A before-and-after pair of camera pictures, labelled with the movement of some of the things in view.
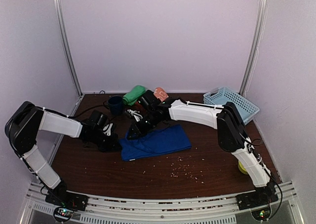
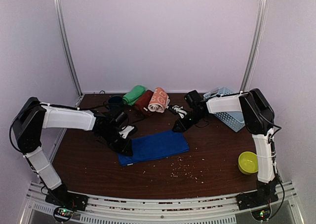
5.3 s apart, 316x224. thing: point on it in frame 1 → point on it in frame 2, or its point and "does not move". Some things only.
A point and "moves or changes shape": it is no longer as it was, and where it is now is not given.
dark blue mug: [115, 104] does not move
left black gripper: [113, 143] → [124, 147]
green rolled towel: [132, 96] does not move
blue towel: [167, 139] moves or changes shape
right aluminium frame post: [256, 40] does not move
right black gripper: [138, 131] → [184, 126]
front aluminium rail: [218, 210] does not move
